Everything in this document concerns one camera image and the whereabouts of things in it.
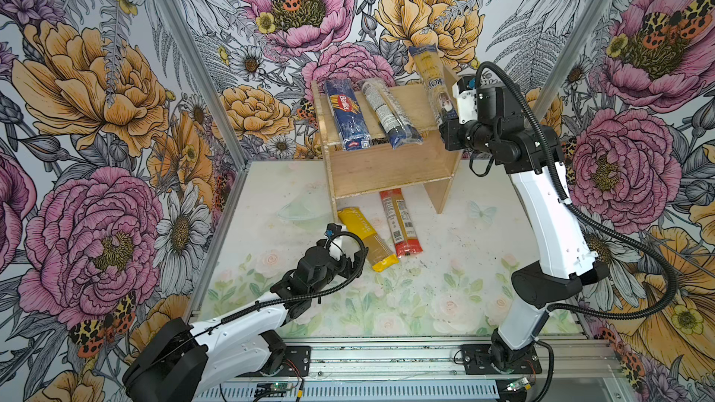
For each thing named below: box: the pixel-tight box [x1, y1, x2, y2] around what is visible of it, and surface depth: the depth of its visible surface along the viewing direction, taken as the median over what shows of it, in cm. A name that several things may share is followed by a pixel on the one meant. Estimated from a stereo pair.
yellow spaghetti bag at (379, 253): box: [337, 206, 400, 273], surface depth 98 cm
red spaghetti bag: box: [378, 187, 424, 258], surface depth 101 cm
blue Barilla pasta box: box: [324, 78, 372, 152], surface depth 70 cm
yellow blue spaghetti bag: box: [408, 43, 459, 127], surface depth 71 cm
